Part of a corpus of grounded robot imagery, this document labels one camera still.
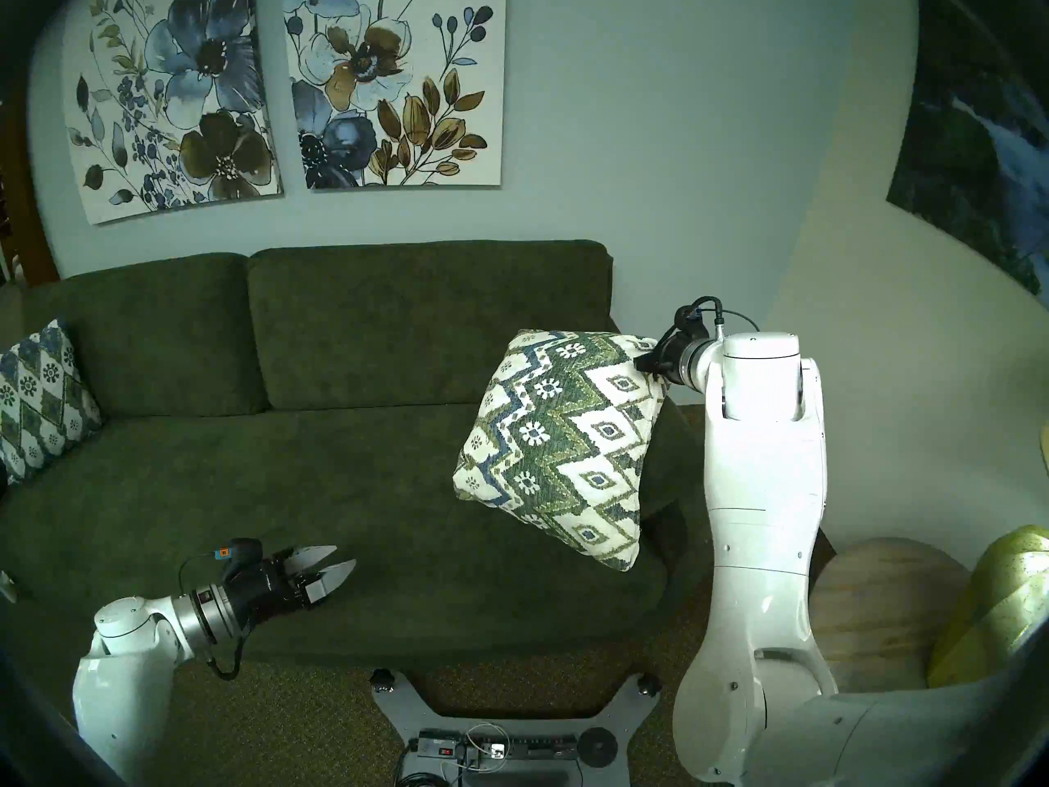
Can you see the black power strip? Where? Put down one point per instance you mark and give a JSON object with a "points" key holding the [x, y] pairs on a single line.
{"points": [[533, 746]]}

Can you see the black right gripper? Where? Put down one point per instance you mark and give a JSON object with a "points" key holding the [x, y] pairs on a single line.
{"points": [[668, 361]]}

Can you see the wide green sofa back cushion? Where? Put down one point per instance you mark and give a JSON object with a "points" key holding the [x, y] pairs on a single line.
{"points": [[393, 326]]}

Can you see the round wooden side table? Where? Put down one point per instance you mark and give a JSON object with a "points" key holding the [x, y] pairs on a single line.
{"points": [[893, 597]]}

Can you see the green white patterned throw pillow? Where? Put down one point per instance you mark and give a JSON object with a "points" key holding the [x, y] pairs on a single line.
{"points": [[565, 449], [41, 400]]}

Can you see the brown wooden door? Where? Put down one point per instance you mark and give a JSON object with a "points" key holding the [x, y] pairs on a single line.
{"points": [[29, 236]]}

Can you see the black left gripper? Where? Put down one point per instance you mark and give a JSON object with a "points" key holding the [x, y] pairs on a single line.
{"points": [[266, 584]]}

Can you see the left floral wall painting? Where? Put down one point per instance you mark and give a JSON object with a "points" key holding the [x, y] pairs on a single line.
{"points": [[205, 56]]}

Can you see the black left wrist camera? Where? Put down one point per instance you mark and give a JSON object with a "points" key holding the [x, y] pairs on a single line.
{"points": [[244, 552]]}

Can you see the right floral wall painting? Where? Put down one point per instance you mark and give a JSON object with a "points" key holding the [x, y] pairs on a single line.
{"points": [[393, 72]]}

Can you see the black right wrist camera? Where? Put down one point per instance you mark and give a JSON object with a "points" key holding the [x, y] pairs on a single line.
{"points": [[692, 318]]}

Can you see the floral wall painting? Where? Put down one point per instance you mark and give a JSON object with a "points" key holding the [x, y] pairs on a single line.
{"points": [[393, 72], [205, 56]]}

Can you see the narrow green sofa back cushion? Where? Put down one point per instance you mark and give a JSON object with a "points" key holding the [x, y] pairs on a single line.
{"points": [[147, 334]]}

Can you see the black caster wheel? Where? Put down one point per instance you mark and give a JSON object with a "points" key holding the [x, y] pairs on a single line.
{"points": [[381, 679], [647, 683]]}

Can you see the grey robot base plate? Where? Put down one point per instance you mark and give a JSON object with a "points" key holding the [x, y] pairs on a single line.
{"points": [[508, 724]]}

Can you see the black round base knob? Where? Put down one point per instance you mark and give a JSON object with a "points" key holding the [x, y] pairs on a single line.
{"points": [[597, 747]]}

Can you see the green fabric sofa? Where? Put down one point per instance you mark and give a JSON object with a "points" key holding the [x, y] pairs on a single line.
{"points": [[246, 482]]}

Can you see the yellow-green speckled lamp base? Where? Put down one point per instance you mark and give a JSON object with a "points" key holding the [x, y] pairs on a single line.
{"points": [[992, 613]]}

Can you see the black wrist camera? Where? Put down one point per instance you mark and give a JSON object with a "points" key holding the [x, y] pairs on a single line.
{"points": [[244, 552], [692, 318]]}

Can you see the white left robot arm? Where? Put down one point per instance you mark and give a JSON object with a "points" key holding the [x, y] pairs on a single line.
{"points": [[115, 679]]}

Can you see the waterfall forest wall poster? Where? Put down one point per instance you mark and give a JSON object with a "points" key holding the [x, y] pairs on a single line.
{"points": [[975, 154]]}

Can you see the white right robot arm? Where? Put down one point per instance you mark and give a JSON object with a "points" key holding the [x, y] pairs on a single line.
{"points": [[762, 507]]}

